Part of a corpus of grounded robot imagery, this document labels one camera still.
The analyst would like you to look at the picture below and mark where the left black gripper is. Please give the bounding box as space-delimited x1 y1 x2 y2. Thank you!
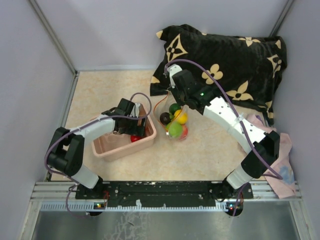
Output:
119 114 147 138

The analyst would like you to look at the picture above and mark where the dark green avocado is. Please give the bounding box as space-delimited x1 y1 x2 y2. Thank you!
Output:
169 103 182 115

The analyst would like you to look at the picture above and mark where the yellow lemon fruit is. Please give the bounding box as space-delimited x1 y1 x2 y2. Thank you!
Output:
173 109 188 125

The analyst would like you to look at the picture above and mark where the clear zip top bag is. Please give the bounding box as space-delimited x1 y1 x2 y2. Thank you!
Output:
153 92 189 141

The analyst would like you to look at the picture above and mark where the dark purple plum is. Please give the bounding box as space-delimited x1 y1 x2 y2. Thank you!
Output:
159 112 171 126

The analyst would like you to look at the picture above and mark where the pink plastic bin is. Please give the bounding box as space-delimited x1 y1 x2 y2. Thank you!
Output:
86 98 157 161

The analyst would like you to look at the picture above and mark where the red apple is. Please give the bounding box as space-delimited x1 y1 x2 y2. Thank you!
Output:
178 124 189 140

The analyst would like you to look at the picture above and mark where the light green apple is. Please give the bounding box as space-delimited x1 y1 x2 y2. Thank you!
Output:
167 122 183 139

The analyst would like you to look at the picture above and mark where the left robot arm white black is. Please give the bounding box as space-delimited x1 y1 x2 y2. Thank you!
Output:
44 98 150 199

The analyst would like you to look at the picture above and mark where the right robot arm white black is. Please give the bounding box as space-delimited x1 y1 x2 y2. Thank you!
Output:
168 65 280 199

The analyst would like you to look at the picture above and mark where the red mango fruit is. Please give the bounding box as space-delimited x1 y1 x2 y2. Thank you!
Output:
130 135 143 143

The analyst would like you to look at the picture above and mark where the black floral blanket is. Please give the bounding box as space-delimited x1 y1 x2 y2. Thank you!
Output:
149 24 287 126

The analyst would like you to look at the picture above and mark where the pink cloth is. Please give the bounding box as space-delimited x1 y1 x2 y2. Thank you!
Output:
243 113 296 200

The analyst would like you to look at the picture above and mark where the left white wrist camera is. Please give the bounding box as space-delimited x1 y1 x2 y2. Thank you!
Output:
129 102 141 118

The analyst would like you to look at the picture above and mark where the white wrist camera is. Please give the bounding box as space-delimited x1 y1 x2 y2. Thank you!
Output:
129 102 141 118
164 64 182 89

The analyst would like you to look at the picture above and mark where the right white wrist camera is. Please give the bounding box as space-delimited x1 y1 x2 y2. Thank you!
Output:
164 64 182 89

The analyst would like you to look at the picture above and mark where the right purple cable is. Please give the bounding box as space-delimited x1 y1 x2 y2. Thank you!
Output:
163 59 283 180

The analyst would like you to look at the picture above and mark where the purple cable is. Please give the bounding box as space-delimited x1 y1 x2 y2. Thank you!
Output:
163 59 283 180
44 92 153 186

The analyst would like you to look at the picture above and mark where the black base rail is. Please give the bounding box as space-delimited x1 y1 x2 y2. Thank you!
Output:
75 180 239 208

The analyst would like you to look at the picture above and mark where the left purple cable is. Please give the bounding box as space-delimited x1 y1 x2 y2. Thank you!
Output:
44 92 153 186

